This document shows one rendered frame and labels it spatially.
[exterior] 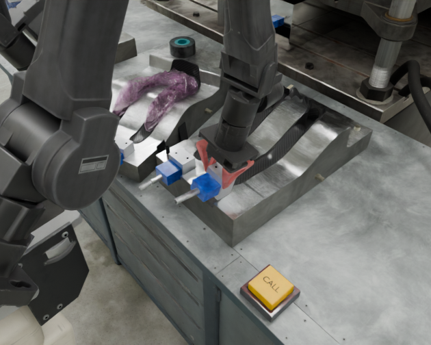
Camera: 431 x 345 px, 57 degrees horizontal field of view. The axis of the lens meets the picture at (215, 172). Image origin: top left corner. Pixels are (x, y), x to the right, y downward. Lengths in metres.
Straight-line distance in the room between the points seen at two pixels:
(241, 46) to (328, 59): 1.03
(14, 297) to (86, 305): 1.37
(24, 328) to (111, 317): 1.00
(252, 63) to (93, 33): 0.30
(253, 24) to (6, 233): 0.38
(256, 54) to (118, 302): 1.34
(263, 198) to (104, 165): 0.49
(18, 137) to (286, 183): 0.60
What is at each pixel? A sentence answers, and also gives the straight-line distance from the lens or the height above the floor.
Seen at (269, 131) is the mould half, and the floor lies 0.90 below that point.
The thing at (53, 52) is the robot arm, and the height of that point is 1.33.
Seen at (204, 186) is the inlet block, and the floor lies 0.94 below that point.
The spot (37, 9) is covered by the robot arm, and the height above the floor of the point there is 1.21.
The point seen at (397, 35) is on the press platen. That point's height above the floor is 1.01.
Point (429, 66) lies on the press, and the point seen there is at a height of 0.79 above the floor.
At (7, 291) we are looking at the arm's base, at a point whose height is 1.18.
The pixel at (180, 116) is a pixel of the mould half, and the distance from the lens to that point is 1.04.
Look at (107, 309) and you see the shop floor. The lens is 1.74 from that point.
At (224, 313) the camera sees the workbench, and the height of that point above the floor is 0.53.
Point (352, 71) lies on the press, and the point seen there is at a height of 0.78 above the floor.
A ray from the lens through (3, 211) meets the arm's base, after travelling 0.38.
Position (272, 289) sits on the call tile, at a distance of 0.76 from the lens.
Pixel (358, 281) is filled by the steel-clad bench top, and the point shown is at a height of 0.80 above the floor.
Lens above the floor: 1.48
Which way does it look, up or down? 43 degrees down
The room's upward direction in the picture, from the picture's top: straight up
